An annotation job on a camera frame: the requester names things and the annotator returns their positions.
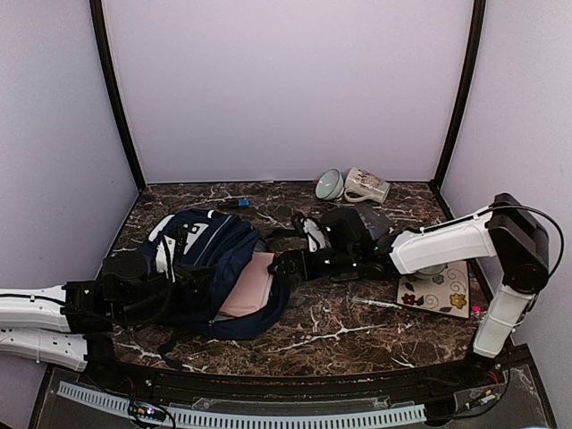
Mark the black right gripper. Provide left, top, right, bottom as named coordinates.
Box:
left=269, top=246, right=358, bottom=284

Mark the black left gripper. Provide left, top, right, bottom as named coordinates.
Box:
left=119, top=264, right=214, bottom=327

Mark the navy blue student backpack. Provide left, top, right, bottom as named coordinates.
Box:
left=135, top=210, right=306, bottom=370

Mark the dark blue paperback book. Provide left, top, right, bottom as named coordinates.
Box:
left=356, top=205, right=395, bottom=241

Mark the pink hardcover book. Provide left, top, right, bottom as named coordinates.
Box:
left=218, top=252, right=274, bottom=318

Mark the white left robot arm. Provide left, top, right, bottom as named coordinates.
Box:
left=1, top=231, right=188, bottom=390

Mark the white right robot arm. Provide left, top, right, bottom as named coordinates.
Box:
left=268, top=193, right=561, bottom=388

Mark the tipped celadon bowl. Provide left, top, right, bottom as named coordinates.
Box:
left=315, top=169, right=344, bottom=201

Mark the white floral mug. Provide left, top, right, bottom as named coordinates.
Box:
left=343, top=167, right=391, bottom=204

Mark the clear pen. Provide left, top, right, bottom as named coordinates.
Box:
left=350, top=297, right=402, bottom=309

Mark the upright celadon bowl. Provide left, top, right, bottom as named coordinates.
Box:
left=418, top=264, right=448, bottom=276

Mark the small green circuit board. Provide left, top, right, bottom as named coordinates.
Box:
left=127, top=400, right=166, bottom=424

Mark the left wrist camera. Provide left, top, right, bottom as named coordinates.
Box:
left=155, top=240, right=175, bottom=283

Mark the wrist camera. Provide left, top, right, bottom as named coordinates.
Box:
left=302, top=218, right=331, bottom=253
left=155, top=240, right=175, bottom=283

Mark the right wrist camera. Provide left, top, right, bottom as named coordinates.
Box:
left=302, top=218, right=331, bottom=253

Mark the grey slotted cable duct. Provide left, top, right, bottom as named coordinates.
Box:
left=56, top=382, right=426, bottom=428

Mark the left black frame post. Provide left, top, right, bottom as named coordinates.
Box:
left=89, top=0, right=147, bottom=193

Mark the black frame post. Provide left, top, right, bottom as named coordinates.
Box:
left=89, top=0, right=147, bottom=193
left=430, top=0, right=486, bottom=193

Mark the black front rail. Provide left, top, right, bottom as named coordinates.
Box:
left=82, top=361, right=504, bottom=403

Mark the right black frame post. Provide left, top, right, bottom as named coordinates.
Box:
left=430, top=0, right=486, bottom=193

